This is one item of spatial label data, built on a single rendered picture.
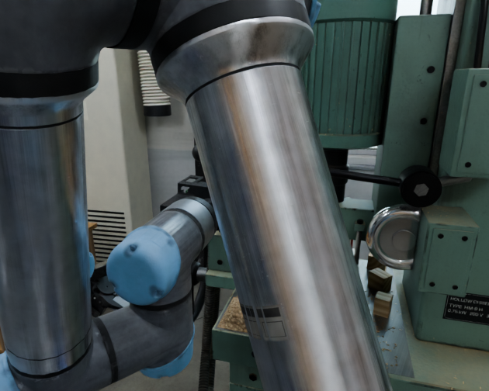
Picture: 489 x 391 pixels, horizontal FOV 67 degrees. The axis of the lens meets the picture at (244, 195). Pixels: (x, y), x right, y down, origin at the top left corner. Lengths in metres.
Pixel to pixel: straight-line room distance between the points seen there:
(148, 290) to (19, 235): 0.16
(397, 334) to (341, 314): 0.60
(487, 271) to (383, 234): 0.19
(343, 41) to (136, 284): 0.51
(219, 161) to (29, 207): 0.13
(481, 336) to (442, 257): 0.24
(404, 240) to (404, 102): 0.24
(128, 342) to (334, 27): 0.56
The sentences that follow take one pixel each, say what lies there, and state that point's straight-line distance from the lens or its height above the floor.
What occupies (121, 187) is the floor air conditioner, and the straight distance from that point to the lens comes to 2.20.
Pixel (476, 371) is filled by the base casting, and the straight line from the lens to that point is 0.82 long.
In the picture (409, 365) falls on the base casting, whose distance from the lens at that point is 0.78.
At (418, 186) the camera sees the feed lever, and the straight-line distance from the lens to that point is 0.64.
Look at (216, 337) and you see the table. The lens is 0.64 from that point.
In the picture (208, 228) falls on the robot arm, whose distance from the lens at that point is 0.49.
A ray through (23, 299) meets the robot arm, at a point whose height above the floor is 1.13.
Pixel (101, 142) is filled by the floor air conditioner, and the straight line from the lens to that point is 2.19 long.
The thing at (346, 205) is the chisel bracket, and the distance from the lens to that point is 0.80.
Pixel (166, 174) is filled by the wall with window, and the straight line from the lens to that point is 2.39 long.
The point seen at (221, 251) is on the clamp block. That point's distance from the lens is 0.83.
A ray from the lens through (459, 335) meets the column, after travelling 0.84.
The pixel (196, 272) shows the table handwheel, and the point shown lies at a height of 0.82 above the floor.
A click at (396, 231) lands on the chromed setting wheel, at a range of 0.69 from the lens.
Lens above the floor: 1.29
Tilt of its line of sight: 18 degrees down
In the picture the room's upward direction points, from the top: straight up
